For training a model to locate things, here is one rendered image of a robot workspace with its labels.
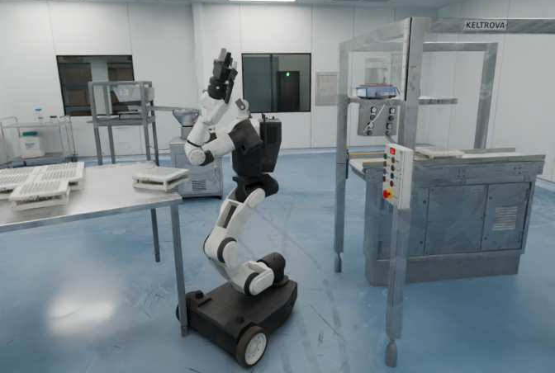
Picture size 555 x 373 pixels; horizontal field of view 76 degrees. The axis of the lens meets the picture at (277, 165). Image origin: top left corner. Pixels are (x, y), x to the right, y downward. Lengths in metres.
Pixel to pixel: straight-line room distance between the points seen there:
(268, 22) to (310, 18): 0.83
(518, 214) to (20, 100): 7.73
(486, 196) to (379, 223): 0.80
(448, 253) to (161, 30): 6.10
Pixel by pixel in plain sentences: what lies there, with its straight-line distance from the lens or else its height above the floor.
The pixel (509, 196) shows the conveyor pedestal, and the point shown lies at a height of 0.64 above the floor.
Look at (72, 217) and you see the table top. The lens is 1.99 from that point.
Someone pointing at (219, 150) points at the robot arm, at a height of 1.15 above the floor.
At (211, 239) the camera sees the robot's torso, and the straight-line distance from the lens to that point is 2.03.
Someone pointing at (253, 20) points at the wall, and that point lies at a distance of 7.35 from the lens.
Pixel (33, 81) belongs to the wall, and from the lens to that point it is 8.03.
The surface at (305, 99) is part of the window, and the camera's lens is 7.43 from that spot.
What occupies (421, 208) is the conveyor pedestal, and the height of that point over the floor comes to 0.59.
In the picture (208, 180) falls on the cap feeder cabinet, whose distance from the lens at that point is 4.59.
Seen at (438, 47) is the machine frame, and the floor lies 1.69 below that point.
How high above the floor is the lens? 1.47
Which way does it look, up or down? 13 degrees down
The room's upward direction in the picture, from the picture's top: 1 degrees counter-clockwise
